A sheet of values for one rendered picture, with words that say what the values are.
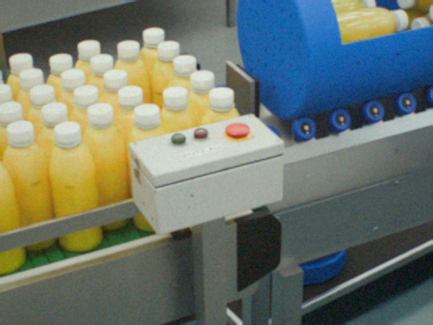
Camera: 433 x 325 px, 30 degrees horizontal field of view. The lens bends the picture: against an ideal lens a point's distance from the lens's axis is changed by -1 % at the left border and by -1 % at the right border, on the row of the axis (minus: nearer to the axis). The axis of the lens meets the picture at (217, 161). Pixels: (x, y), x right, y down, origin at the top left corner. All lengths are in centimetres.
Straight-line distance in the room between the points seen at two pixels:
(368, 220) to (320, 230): 12
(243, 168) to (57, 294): 36
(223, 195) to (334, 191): 43
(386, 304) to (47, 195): 154
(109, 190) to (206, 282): 21
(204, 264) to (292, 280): 46
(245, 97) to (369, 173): 29
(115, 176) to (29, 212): 14
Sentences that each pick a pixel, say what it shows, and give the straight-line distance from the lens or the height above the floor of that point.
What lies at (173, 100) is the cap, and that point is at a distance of 130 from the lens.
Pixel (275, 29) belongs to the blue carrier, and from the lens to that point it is 149.
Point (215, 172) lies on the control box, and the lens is 115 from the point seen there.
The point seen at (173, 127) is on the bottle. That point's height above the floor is 106.
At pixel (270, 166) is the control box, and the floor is 107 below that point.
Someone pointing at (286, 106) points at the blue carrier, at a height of 99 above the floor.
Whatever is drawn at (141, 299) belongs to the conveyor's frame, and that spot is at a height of 80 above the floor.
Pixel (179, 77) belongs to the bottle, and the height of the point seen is 108.
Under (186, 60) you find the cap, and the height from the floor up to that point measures 110.
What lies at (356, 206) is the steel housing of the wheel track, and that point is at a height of 76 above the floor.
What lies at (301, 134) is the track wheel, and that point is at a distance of 149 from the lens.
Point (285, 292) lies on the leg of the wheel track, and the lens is 171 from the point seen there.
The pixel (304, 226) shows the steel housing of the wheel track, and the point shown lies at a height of 75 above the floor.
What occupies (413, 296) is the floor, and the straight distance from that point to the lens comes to 266.
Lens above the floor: 168
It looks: 31 degrees down
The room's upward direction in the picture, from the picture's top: 1 degrees counter-clockwise
